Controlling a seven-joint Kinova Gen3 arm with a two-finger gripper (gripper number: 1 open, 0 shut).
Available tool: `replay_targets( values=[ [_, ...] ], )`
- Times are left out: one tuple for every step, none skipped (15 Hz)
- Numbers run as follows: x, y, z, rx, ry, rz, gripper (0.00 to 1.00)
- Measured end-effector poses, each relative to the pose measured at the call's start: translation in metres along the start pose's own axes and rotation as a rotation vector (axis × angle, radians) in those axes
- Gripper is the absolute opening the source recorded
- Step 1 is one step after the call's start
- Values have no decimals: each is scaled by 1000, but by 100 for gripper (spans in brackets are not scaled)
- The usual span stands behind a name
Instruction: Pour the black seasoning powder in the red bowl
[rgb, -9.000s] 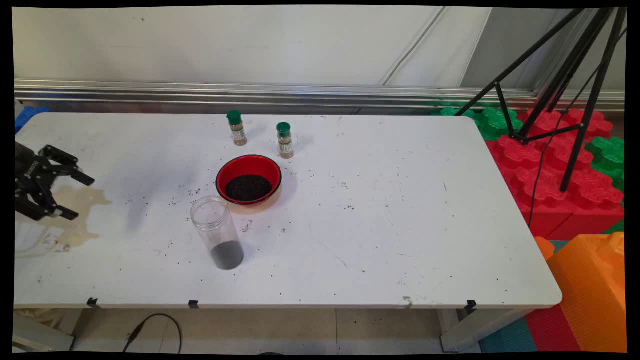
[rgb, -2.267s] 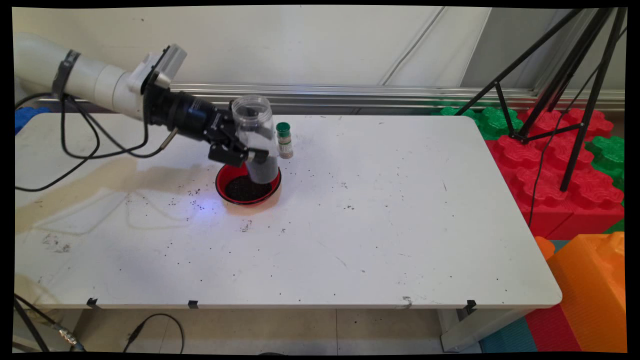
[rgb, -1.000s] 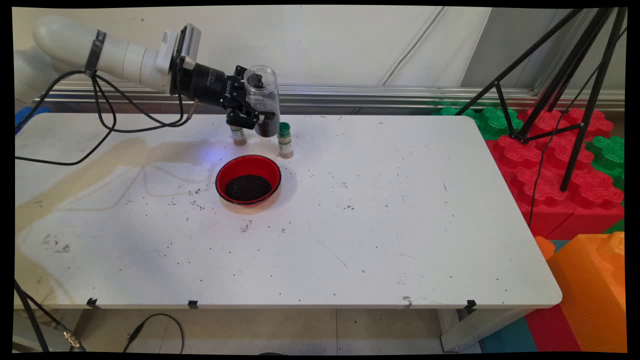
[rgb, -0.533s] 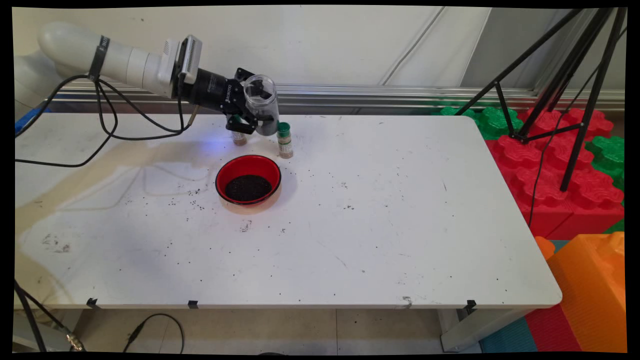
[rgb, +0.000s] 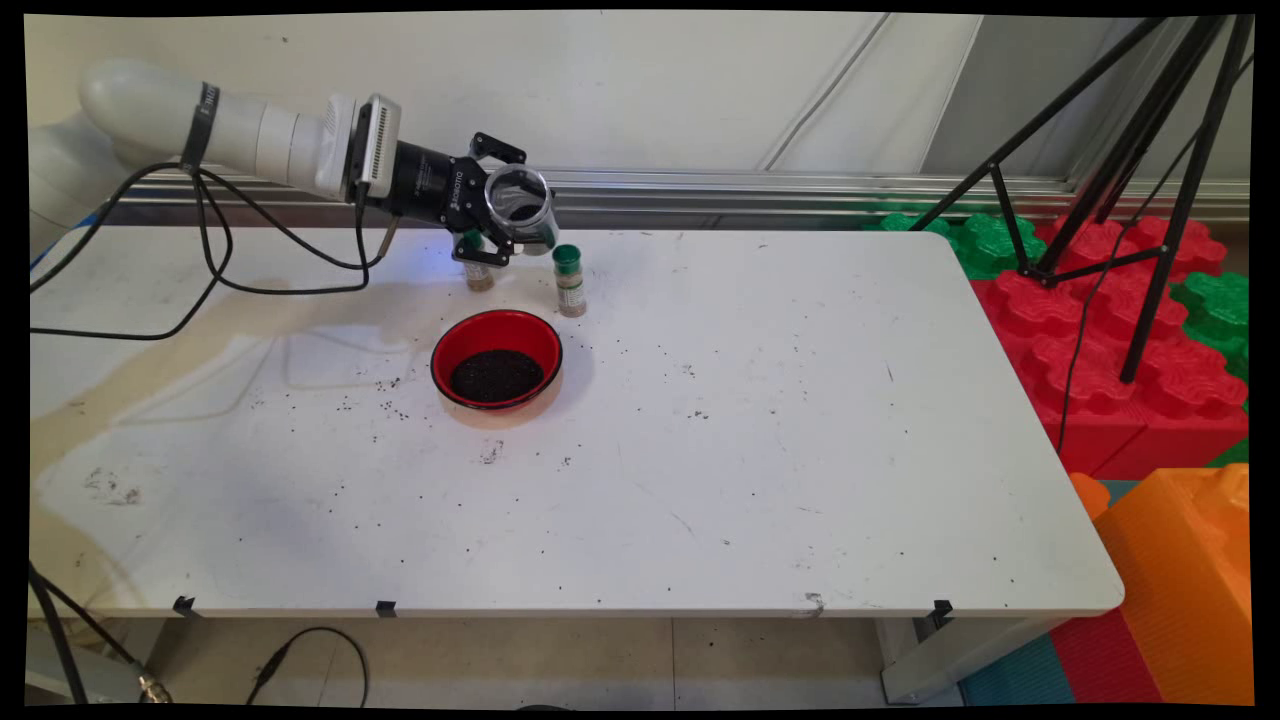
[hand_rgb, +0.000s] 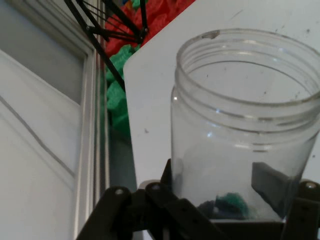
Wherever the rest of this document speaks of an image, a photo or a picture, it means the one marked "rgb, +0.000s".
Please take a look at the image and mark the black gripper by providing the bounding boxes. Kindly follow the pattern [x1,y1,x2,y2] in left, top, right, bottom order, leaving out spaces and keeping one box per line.
[385,132,528,268]

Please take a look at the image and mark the clear plastic jar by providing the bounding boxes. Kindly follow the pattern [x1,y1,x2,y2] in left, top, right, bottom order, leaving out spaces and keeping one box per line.
[484,165,557,257]

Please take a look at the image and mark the green-capped spice bottle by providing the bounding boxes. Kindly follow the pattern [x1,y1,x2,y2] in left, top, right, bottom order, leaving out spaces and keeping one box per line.
[553,244,589,319]
[461,232,496,293]

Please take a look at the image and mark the red bowl with black rim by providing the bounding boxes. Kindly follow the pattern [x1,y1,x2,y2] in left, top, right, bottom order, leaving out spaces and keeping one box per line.
[431,309,565,412]

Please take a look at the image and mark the large black seed heap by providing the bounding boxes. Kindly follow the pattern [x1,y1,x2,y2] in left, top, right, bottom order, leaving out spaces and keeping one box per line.
[450,348,546,404]

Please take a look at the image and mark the white table leg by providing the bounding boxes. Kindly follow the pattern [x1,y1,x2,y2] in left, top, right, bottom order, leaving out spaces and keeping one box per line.
[878,615,1063,706]
[28,628,151,704]

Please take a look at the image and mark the black tripod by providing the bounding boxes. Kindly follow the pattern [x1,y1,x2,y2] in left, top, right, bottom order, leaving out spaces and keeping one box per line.
[910,15,1254,386]

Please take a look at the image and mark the teal foam block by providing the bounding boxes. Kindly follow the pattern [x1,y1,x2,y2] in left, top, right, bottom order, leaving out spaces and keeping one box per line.
[958,633,1076,706]

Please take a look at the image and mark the orange foam block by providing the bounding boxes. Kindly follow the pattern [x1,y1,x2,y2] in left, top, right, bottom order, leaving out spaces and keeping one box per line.
[1068,463,1254,706]

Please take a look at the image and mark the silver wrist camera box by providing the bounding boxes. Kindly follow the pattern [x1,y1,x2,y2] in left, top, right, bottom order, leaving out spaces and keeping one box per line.
[354,94,404,202]

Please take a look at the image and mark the aluminium wall rail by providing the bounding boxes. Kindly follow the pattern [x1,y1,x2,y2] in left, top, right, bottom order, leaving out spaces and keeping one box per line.
[28,158,1251,227]

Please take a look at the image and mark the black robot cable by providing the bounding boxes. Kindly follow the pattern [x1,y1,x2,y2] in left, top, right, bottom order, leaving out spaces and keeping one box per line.
[28,163,401,342]

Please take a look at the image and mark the black cable strap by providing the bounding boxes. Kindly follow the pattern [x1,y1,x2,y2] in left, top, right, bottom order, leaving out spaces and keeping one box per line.
[182,82,222,172]

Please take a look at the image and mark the black floor cable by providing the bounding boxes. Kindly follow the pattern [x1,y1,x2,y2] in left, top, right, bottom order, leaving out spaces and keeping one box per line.
[245,627,369,707]

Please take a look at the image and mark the black cable with metal connector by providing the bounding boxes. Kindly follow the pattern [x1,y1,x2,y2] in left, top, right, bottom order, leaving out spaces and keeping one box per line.
[28,563,175,705]

